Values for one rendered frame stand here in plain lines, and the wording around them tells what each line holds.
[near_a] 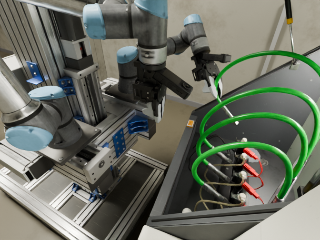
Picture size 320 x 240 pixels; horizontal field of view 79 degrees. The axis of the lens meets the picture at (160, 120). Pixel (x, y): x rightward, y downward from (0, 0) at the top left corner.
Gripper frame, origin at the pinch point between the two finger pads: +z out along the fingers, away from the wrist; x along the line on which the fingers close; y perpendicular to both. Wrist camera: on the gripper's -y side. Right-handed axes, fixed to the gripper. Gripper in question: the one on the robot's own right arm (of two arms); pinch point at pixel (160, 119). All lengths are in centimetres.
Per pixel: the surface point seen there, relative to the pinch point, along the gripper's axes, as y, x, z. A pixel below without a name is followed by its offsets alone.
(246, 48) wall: -32, -186, 30
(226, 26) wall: -7, -190, 11
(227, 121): -20.5, 4.7, -8.5
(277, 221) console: -31.9, 25.4, -4.2
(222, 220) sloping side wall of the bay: -24.0, 22.4, 7.3
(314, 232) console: -33.6, 29.7, -11.3
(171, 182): -6.1, 3.8, 26.8
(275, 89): -30.2, -3.4, -15.7
